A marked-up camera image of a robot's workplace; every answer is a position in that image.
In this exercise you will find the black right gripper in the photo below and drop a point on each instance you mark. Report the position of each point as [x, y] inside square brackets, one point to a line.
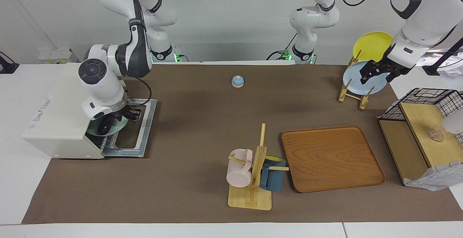
[123, 114]

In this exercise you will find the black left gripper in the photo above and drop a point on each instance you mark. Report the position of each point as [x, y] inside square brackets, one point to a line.
[398, 64]

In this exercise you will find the dark purple eggplant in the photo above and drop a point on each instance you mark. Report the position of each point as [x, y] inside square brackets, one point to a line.
[105, 126]

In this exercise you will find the pale green plate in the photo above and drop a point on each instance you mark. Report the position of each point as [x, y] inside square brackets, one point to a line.
[92, 129]

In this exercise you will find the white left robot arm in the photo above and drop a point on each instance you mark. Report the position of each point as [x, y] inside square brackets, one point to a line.
[427, 21]

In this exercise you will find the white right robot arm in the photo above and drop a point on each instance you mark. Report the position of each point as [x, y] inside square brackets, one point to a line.
[101, 82]

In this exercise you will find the white toaster oven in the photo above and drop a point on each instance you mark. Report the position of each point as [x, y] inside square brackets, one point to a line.
[61, 122]

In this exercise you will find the light blue plate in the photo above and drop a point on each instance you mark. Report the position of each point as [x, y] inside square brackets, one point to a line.
[352, 80]

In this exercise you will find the yellow plate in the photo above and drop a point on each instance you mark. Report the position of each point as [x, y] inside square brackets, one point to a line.
[370, 44]

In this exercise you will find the wooden plate rack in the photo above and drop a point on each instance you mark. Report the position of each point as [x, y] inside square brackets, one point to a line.
[362, 100]

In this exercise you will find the light wooden shelf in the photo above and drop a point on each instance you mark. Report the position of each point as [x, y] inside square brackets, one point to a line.
[423, 129]

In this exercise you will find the crumpled white paper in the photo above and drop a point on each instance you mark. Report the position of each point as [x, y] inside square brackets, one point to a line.
[454, 73]

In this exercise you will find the brown table mat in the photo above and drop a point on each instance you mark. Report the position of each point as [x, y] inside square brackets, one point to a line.
[202, 129]

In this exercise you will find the small clear glass cup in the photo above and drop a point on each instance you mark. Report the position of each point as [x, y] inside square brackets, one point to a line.
[436, 134]

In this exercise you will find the white translucent container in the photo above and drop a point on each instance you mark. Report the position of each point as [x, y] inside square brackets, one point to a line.
[455, 124]

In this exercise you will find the small white cardboard box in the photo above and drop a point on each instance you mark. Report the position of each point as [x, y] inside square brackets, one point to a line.
[54, 55]

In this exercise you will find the brown wooden tray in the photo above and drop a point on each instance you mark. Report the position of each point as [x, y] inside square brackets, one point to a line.
[331, 158]

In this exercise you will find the blue wooden bell toy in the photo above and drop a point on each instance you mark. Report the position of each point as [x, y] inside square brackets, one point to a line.
[237, 81]

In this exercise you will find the white checkered cloth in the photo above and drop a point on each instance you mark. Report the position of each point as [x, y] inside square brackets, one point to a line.
[437, 176]

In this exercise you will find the pink mug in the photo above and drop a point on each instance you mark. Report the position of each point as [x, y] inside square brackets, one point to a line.
[238, 173]

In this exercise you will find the wooden mug rack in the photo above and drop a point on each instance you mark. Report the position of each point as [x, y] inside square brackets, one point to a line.
[247, 198]

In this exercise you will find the blue mug yellow inside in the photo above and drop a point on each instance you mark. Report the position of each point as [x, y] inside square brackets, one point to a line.
[272, 180]

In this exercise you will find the black clamp mount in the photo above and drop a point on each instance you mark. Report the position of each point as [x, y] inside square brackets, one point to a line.
[7, 67]

